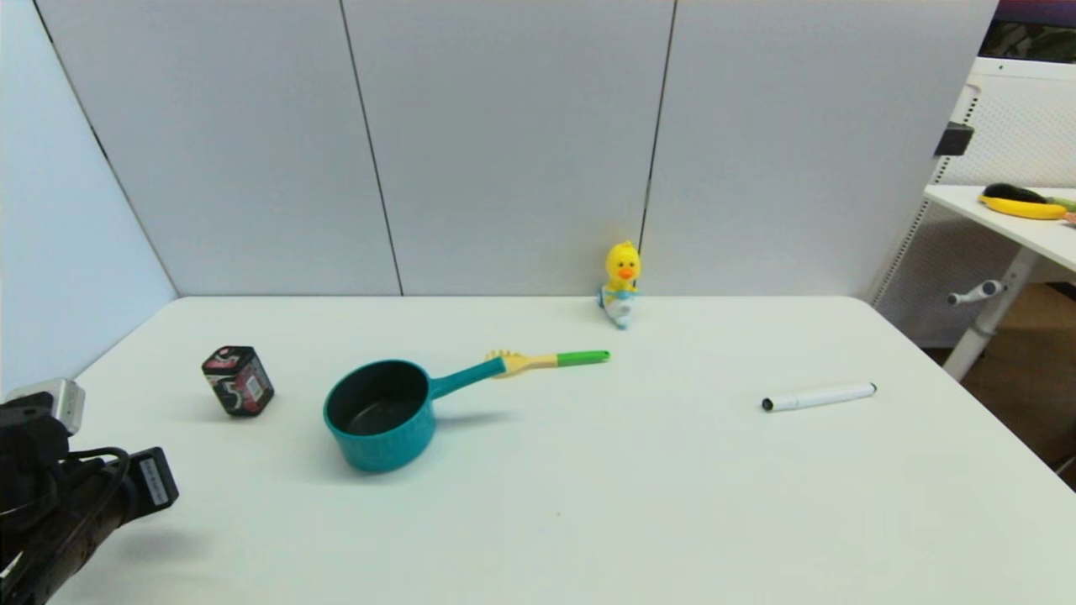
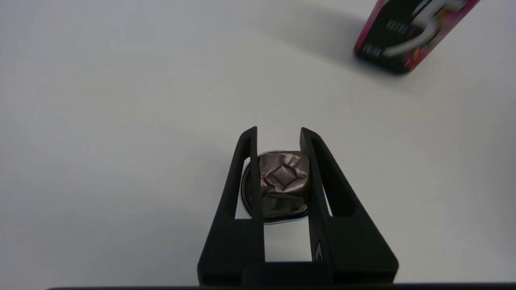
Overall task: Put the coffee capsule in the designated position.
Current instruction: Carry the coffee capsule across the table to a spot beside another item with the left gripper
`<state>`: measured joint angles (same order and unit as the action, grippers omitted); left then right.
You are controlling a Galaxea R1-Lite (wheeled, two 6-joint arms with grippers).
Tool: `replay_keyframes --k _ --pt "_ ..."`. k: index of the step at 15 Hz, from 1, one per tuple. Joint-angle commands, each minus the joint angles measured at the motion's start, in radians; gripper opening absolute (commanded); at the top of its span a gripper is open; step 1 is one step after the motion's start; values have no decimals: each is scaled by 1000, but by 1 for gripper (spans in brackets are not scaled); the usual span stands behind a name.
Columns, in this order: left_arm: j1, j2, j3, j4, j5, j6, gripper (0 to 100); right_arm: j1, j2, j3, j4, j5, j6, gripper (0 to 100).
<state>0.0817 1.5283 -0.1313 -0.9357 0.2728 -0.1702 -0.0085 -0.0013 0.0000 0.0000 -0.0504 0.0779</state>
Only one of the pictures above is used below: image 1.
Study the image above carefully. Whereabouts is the black box with red print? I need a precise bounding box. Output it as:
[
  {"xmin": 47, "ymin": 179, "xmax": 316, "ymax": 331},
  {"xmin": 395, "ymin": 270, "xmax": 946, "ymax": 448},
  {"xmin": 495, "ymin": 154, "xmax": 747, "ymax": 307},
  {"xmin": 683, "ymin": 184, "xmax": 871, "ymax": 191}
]
[{"xmin": 202, "ymin": 345, "xmax": 276, "ymax": 418}]

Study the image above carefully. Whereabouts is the teal saucepan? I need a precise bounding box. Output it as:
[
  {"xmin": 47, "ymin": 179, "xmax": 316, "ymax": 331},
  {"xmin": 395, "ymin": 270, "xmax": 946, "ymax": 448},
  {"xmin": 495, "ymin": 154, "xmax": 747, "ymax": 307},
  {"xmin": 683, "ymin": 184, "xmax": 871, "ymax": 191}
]
[{"xmin": 324, "ymin": 356, "xmax": 507, "ymax": 473}]

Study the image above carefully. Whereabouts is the yellow duck toy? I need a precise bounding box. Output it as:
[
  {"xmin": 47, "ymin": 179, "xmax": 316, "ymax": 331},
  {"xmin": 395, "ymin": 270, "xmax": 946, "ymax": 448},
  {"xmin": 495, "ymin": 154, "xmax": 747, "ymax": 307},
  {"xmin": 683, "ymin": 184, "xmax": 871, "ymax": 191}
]
[{"xmin": 599, "ymin": 242, "xmax": 642, "ymax": 330}]

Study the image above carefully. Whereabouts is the white marker pen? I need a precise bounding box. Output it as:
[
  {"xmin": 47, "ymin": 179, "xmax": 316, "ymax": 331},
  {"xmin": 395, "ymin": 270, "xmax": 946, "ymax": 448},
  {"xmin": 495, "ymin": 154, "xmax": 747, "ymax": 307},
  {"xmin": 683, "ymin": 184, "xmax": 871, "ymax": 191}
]
[{"xmin": 761, "ymin": 382, "xmax": 878, "ymax": 413}]

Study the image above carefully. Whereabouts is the black partition clamp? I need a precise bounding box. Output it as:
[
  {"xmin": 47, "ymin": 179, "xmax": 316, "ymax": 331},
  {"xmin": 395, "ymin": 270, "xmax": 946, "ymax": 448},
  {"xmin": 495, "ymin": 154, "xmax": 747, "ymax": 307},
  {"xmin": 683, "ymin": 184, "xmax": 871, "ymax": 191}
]
[{"xmin": 934, "ymin": 123, "xmax": 975, "ymax": 159}]

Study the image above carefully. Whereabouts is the white side table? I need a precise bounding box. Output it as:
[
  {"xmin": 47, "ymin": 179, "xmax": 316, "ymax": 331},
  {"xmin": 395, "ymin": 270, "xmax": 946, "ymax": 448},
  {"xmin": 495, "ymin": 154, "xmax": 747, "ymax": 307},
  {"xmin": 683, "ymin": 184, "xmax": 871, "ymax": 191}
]
[{"xmin": 923, "ymin": 185, "xmax": 1076, "ymax": 383}]

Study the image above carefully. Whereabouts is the black oval object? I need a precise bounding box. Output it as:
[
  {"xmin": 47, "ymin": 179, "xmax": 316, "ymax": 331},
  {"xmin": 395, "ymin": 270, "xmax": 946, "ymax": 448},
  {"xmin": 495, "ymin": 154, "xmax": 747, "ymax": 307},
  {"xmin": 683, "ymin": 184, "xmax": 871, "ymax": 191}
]
[{"xmin": 982, "ymin": 183, "xmax": 1048, "ymax": 205}]

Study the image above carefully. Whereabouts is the yellow banana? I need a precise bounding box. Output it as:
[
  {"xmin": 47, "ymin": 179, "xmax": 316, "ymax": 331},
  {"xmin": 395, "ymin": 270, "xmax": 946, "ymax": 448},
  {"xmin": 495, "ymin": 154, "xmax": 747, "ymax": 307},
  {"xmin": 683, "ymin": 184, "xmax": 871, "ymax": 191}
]
[{"xmin": 977, "ymin": 195, "xmax": 1068, "ymax": 222}]

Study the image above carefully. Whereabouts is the white perforated panel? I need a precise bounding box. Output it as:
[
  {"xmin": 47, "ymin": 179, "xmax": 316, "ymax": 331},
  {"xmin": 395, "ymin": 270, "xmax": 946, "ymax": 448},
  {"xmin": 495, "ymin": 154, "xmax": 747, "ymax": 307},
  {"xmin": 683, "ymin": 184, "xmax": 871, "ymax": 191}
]
[{"xmin": 870, "ymin": 57, "xmax": 1076, "ymax": 350}]

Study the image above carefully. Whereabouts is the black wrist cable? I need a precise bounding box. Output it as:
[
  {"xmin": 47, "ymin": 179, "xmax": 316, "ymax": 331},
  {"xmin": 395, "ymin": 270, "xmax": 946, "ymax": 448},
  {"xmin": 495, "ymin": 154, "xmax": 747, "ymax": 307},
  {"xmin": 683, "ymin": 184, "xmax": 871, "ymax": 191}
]
[{"xmin": 63, "ymin": 447, "xmax": 134, "ymax": 513}]

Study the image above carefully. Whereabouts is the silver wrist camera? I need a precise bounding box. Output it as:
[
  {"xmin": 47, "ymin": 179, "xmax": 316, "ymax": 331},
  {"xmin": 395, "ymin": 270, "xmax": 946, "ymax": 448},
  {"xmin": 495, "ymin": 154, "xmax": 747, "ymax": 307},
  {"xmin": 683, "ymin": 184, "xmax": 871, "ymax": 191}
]
[{"xmin": 7, "ymin": 378, "xmax": 86, "ymax": 435}]

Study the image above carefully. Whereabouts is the yellow toy fork green handle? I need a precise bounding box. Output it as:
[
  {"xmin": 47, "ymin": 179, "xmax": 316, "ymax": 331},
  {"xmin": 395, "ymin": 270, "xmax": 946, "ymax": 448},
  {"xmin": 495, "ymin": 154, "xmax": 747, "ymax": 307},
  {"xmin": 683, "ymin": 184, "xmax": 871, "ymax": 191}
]
[{"xmin": 485, "ymin": 350, "xmax": 611, "ymax": 379}]

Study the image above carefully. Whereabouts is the grey table crank handle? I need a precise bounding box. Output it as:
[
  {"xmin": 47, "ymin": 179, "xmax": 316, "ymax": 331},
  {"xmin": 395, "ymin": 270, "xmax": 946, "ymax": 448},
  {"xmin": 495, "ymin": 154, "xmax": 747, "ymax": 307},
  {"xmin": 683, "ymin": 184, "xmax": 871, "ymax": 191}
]
[{"xmin": 946, "ymin": 281, "xmax": 1005, "ymax": 307}]

